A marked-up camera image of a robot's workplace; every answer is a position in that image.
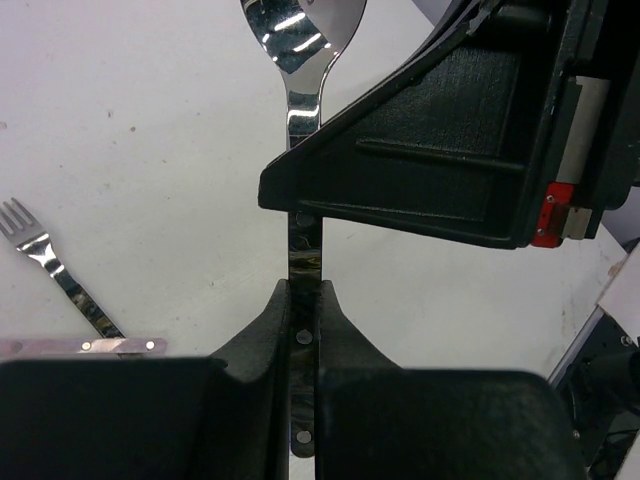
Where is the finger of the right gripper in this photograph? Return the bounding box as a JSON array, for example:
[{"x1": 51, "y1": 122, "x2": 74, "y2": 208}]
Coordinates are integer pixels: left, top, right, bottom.
[{"x1": 258, "y1": 44, "x2": 547, "y2": 249}]

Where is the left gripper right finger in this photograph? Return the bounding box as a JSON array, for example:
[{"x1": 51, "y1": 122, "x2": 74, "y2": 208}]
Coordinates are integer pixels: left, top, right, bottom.
[{"x1": 314, "y1": 282, "x2": 586, "y2": 479}]

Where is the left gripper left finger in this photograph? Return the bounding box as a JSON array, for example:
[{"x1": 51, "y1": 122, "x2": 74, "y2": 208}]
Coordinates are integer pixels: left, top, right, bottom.
[{"x1": 1, "y1": 281, "x2": 290, "y2": 479}]

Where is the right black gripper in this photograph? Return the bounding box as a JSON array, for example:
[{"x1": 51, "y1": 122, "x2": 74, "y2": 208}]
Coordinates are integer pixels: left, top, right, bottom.
[{"x1": 424, "y1": 1, "x2": 639, "y2": 248}]

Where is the spoon with dark handle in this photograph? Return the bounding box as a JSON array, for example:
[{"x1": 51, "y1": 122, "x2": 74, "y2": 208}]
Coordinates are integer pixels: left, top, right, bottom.
[{"x1": 241, "y1": 0, "x2": 366, "y2": 458}]

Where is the knife with pink handle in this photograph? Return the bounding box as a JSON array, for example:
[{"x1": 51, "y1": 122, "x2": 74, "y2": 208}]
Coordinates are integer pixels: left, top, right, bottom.
[{"x1": 1, "y1": 338, "x2": 168, "y2": 360}]

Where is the fork with dark handle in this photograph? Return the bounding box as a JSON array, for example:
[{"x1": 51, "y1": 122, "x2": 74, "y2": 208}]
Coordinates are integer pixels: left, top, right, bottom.
[{"x1": 1, "y1": 197, "x2": 125, "y2": 339}]

